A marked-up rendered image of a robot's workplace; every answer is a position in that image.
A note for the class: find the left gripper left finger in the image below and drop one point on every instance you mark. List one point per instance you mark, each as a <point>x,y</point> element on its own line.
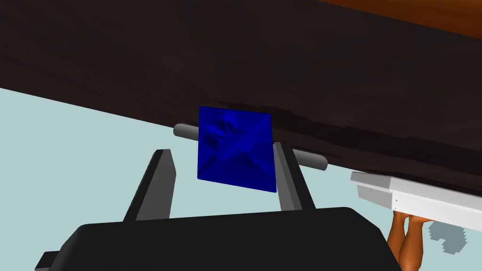
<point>156,188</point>

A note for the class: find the dark brown cupboard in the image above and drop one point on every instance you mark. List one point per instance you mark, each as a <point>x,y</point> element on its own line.
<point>241,64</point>

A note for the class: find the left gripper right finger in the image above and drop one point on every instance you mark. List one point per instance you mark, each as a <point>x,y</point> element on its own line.
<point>289,180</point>

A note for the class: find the white table with orange legs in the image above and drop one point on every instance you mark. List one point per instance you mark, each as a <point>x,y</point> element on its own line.
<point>421,197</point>

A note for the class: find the blue cloth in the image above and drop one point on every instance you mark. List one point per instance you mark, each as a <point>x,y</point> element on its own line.
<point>235,148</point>

